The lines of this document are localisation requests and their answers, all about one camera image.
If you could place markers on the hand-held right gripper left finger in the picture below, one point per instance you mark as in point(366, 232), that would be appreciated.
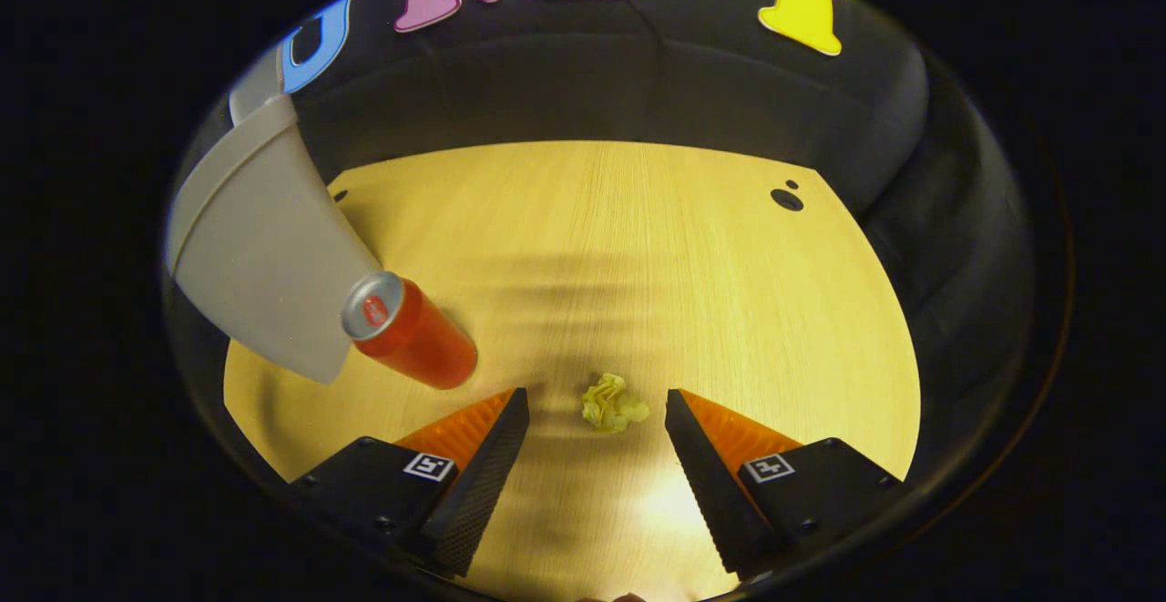
point(483, 484)

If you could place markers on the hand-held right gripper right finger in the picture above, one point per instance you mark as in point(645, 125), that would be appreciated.
point(706, 484)

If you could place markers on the wooden desktop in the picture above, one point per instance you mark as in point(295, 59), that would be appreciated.
point(638, 256)

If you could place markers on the white desktop garbage bin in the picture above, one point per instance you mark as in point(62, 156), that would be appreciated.
point(264, 247)

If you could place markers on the yellow paper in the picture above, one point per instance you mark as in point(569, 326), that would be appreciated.
point(612, 403)

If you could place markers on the black backdrop cloth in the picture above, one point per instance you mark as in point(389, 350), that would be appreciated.
point(638, 74)

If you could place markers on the red pop can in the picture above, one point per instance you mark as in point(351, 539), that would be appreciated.
point(419, 338)

